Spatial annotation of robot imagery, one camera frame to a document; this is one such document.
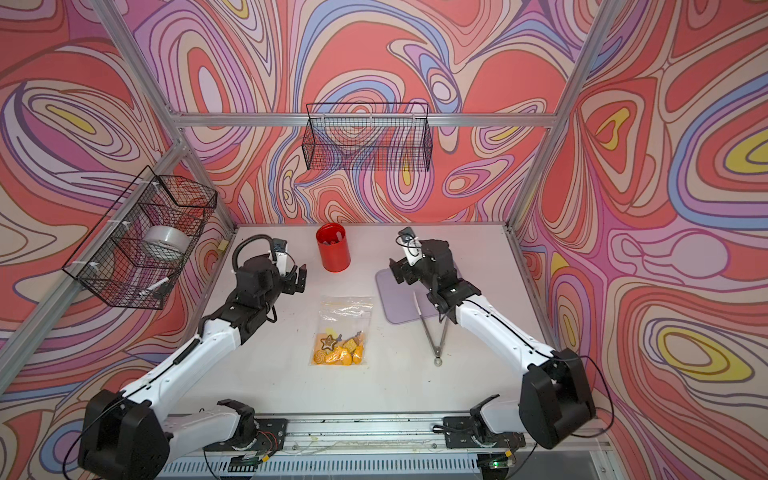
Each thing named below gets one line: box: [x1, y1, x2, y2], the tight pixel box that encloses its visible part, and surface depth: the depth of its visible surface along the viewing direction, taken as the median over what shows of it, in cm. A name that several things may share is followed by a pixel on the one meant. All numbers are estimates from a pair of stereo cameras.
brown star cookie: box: [320, 334, 338, 351], surface depth 90 cm
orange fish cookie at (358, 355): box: [353, 344, 363, 365], surface depth 86 cm
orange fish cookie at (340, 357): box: [326, 350, 352, 366], surface depth 86 cm
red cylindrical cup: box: [316, 222, 351, 273], surface depth 103 cm
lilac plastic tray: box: [375, 268, 439, 324], surface depth 97 cm
